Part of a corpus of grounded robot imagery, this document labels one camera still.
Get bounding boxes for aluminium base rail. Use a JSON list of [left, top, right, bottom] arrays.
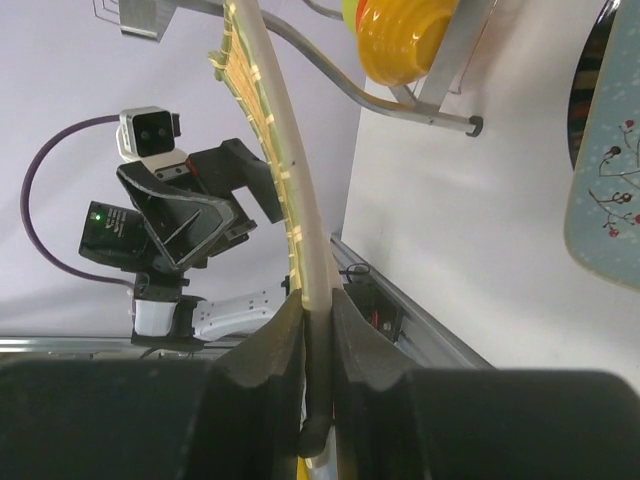
[[1, 234, 492, 369]]

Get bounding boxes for stainless steel dish rack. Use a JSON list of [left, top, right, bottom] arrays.
[[92, 1, 495, 137]]

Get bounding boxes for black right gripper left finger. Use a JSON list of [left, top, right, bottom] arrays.
[[189, 290, 305, 479]]

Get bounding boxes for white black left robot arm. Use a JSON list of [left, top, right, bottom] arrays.
[[79, 138, 283, 351]]

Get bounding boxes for yellow bowl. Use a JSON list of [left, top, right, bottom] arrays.
[[356, 0, 458, 87]]

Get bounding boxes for black rimmed round plate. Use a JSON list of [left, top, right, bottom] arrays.
[[567, 14, 615, 168]]

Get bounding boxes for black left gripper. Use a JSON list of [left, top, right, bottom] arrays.
[[116, 138, 281, 272]]

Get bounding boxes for woven bamboo tray plate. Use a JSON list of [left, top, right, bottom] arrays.
[[209, 1, 340, 479]]

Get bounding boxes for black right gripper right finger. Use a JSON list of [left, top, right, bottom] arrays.
[[332, 289, 425, 479]]

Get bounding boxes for light blue divided plate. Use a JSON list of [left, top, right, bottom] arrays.
[[564, 1, 639, 290]]

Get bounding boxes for lime green bowl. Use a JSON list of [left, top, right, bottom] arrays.
[[341, 0, 367, 34]]

